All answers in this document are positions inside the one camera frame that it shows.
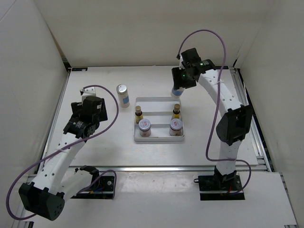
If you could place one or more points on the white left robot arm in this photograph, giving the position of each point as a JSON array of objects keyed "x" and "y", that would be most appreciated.
[{"x": 47, "y": 193}]

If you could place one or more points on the white-lid spice jar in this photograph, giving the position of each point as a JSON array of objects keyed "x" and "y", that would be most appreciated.
[
  {"x": 176, "y": 127},
  {"x": 144, "y": 127}
]

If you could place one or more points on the tall blue-label shaker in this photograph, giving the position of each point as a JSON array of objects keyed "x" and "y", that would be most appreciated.
[
  {"x": 176, "y": 93},
  {"x": 123, "y": 96}
]

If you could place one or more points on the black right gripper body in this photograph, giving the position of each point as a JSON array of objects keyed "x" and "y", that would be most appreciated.
[{"x": 185, "y": 81}]

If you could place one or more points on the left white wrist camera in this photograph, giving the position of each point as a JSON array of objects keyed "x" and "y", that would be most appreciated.
[{"x": 85, "y": 92}]

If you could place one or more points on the yellow-label sauce bottle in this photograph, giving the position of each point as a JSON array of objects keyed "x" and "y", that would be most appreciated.
[
  {"x": 138, "y": 114},
  {"x": 176, "y": 113}
]

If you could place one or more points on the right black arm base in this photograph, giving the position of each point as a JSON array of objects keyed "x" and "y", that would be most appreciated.
[{"x": 211, "y": 190}]

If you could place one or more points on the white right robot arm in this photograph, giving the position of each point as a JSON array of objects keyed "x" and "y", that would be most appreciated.
[{"x": 235, "y": 119}]

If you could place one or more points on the white divided tray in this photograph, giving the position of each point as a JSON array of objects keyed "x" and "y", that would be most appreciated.
[{"x": 159, "y": 111}]

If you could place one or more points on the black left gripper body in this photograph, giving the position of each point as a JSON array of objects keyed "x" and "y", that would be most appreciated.
[{"x": 102, "y": 116}]

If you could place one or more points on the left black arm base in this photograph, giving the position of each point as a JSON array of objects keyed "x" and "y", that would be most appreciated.
[{"x": 103, "y": 184}]

